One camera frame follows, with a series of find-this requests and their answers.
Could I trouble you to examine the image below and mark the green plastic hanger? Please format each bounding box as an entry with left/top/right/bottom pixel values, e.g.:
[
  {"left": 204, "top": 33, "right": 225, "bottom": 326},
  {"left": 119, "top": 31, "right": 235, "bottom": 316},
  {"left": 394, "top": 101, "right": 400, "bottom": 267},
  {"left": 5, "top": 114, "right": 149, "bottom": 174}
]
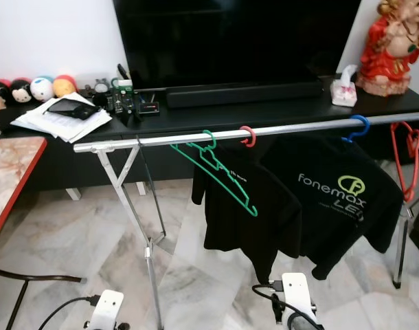
[{"left": 170, "top": 129, "right": 259, "bottom": 218}]

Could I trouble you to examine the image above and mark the blue plastic hanger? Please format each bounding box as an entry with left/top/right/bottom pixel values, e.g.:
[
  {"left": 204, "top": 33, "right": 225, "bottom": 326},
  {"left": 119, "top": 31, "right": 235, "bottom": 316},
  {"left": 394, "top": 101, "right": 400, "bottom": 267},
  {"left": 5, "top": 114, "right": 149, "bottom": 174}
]
[{"left": 341, "top": 113, "right": 372, "bottom": 144}]

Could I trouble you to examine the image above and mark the red edged marble table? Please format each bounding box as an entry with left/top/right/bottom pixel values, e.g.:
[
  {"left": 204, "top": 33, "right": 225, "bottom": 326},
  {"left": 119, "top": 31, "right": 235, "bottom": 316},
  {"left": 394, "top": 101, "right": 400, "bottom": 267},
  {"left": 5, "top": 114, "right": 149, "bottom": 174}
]
[{"left": 0, "top": 136, "right": 48, "bottom": 250}]

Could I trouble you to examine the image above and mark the black mouse plush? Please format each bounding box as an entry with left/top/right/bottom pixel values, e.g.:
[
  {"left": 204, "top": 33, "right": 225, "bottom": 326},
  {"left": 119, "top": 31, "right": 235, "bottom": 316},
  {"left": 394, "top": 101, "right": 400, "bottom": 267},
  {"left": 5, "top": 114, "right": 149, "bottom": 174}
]
[{"left": 8, "top": 78, "right": 32, "bottom": 105}]

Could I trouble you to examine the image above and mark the white paper stack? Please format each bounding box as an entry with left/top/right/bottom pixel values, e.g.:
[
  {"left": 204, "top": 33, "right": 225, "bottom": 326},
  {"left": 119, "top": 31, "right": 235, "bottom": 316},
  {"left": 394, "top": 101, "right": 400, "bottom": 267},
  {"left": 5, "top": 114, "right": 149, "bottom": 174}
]
[{"left": 10, "top": 93, "right": 113, "bottom": 144}]

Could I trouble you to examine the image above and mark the white blue round plush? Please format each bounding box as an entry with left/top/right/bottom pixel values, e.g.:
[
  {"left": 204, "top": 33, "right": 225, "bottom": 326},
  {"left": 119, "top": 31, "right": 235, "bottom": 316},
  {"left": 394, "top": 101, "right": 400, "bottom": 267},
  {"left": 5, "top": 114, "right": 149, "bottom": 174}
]
[{"left": 30, "top": 76, "right": 55, "bottom": 103}]

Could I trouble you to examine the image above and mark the black wallet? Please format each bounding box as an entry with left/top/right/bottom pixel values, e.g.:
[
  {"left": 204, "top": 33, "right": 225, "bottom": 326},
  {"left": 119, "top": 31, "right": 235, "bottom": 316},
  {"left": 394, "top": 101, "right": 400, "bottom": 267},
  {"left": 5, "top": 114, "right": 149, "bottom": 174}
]
[{"left": 45, "top": 98, "right": 101, "bottom": 122}]

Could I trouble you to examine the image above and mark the orange round plush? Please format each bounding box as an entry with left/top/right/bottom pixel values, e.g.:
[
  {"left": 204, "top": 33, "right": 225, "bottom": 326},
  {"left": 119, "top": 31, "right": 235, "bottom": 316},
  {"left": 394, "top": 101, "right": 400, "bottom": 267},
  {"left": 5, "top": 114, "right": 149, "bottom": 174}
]
[{"left": 52, "top": 74, "right": 78, "bottom": 99}]

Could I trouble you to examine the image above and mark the green circuit board gadget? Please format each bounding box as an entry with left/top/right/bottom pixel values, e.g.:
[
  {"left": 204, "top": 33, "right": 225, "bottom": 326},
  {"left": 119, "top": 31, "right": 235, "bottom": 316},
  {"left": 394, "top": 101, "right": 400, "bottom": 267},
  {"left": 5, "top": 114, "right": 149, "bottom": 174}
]
[{"left": 108, "top": 78, "right": 136, "bottom": 114}]

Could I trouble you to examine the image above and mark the silver metal clothes rack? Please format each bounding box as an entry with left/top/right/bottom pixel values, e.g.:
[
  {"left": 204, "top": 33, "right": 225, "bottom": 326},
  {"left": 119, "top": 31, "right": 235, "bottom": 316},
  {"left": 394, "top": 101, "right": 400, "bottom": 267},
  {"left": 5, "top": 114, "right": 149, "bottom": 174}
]
[{"left": 73, "top": 110, "right": 419, "bottom": 330}]

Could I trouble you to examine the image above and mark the small black electronic box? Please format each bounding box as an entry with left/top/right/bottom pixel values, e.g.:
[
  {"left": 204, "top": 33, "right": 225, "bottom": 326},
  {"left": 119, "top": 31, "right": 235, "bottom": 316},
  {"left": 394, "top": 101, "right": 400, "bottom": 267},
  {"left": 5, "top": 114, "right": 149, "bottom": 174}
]
[{"left": 135, "top": 95, "right": 162, "bottom": 118}]

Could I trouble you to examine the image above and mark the black tv console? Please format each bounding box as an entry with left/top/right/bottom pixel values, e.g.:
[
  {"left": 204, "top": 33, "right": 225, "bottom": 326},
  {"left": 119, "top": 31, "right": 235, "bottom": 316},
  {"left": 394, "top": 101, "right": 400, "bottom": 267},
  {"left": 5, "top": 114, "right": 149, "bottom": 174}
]
[{"left": 0, "top": 85, "right": 419, "bottom": 192}]

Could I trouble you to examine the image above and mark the black soundbar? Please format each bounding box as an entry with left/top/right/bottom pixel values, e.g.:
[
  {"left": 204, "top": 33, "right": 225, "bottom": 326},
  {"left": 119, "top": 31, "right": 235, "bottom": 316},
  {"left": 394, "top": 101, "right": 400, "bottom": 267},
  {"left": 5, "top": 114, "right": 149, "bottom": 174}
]
[{"left": 166, "top": 80, "right": 326, "bottom": 109}]

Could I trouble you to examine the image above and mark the black television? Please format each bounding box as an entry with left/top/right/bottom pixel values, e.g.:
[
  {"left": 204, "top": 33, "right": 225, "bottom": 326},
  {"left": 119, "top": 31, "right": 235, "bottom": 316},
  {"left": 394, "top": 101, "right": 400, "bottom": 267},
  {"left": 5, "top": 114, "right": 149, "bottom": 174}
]
[{"left": 113, "top": 0, "right": 363, "bottom": 91}]

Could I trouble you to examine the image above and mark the white pink tissue pack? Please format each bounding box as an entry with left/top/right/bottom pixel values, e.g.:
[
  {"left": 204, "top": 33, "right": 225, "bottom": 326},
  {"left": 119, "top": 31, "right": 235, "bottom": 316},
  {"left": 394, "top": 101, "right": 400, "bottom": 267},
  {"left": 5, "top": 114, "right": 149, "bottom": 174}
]
[{"left": 330, "top": 64, "right": 359, "bottom": 107}]

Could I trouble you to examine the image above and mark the black fonemax logo shirt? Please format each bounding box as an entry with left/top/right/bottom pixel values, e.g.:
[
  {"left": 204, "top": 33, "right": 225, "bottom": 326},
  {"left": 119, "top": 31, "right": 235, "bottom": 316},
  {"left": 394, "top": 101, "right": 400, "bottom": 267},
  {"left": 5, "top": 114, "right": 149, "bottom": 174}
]
[{"left": 260, "top": 132, "right": 405, "bottom": 281}]

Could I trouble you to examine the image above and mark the red laughing buddha statue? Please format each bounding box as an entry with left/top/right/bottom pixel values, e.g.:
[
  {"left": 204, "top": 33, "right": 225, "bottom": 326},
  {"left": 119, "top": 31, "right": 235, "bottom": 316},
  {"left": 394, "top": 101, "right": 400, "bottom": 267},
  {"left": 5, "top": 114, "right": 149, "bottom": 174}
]
[{"left": 354, "top": 0, "right": 419, "bottom": 98}]

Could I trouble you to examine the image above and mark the dark brown metal leg frame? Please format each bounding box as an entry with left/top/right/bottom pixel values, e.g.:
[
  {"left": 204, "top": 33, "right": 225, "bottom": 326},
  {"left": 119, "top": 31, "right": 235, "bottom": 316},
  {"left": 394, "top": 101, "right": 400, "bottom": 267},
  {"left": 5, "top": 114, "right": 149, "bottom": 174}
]
[{"left": 0, "top": 266, "right": 84, "bottom": 330}]

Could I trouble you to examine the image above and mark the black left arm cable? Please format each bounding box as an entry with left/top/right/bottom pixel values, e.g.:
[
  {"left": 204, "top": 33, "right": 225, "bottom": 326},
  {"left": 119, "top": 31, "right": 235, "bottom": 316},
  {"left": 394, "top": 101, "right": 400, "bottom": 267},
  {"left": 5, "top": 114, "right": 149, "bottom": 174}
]
[{"left": 39, "top": 294, "right": 101, "bottom": 330}]

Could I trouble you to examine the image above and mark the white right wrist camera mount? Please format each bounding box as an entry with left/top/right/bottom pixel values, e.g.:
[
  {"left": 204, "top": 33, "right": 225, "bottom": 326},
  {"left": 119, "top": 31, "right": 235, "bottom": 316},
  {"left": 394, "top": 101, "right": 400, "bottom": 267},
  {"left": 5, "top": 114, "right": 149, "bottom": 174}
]
[{"left": 281, "top": 273, "right": 314, "bottom": 320}]

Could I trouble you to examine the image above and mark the red wire hanger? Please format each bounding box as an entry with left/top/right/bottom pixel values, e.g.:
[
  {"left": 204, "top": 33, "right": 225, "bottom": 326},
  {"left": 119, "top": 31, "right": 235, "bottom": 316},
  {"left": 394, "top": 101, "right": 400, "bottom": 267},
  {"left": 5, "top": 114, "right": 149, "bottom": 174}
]
[{"left": 389, "top": 120, "right": 419, "bottom": 204}]

